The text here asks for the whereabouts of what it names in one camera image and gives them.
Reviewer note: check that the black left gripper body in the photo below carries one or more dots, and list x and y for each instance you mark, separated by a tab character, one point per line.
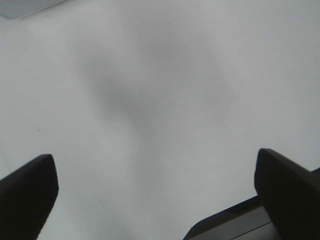
247	220

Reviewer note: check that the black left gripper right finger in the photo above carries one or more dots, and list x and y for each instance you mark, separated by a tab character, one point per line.
290	195

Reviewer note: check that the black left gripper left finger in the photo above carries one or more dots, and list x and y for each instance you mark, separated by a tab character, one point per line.
27	197

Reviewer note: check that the white microwave door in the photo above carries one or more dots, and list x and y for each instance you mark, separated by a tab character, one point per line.
13	9

